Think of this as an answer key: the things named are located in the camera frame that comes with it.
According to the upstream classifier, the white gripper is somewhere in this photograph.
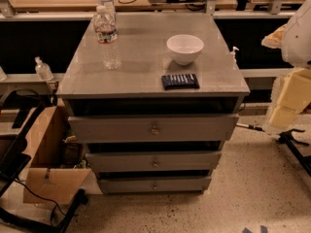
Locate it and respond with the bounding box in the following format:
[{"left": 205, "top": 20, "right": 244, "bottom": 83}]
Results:
[{"left": 261, "top": 25, "right": 311, "bottom": 128}]

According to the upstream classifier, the grey bottom drawer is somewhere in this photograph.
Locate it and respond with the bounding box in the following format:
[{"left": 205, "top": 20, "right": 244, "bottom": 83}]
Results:
[{"left": 98, "top": 177, "right": 211, "bottom": 194}]

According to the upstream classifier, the grey drawer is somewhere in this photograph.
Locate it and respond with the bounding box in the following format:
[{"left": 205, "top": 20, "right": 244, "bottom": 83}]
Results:
[
  {"left": 86, "top": 151, "right": 221, "bottom": 173},
  {"left": 69, "top": 114, "right": 238, "bottom": 143},
  {"left": 98, "top": 177, "right": 211, "bottom": 194}
]

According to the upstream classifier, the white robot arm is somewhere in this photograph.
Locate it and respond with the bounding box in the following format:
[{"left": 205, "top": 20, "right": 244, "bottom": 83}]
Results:
[{"left": 261, "top": 0, "right": 311, "bottom": 133}]

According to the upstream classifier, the grey drawer cabinet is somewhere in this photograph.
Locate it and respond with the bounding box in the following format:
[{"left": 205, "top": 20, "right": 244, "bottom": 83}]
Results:
[{"left": 57, "top": 13, "right": 249, "bottom": 182}]

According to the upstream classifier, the grey middle drawer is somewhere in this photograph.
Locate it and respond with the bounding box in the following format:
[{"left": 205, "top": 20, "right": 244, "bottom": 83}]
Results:
[{"left": 86, "top": 151, "right": 221, "bottom": 173}]

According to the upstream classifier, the grey top drawer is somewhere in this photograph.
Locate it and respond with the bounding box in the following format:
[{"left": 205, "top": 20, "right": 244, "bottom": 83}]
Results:
[{"left": 69, "top": 114, "right": 238, "bottom": 143}]

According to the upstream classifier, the black stand with pole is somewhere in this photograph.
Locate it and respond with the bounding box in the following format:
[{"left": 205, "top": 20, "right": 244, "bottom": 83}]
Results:
[{"left": 236, "top": 122, "right": 311, "bottom": 177}]

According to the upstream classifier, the white pump bottle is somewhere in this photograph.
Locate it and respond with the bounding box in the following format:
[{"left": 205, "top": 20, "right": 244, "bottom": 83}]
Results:
[{"left": 230, "top": 46, "right": 240, "bottom": 63}]

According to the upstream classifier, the dark blue snack packet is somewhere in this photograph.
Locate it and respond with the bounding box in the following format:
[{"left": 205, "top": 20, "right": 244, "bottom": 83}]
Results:
[{"left": 161, "top": 74, "right": 200, "bottom": 90}]

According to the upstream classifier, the white bowl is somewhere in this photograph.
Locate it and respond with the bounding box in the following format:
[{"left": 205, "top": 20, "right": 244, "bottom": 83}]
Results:
[{"left": 166, "top": 34, "right": 204, "bottom": 65}]

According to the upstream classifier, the front clear water bottle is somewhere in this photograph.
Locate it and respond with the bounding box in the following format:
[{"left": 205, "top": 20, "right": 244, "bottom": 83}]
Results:
[{"left": 92, "top": 5, "right": 121, "bottom": 70}]

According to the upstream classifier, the brown cardboard box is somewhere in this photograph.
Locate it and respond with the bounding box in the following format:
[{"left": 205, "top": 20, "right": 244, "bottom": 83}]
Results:
[{"left": 23, "top": 107, "right": 90, "bottom": 205}]

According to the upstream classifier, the small sanitizer bottle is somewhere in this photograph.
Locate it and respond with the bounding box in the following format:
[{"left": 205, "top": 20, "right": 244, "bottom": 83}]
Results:
[{"left": 35, "top": 56, "right": 53, "bottom": 81}]

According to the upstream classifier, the black chair frame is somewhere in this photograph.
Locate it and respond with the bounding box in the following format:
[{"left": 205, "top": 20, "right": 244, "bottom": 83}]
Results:
[{"left": 0, "top": 88, "right": 87, "bottom": 233}]

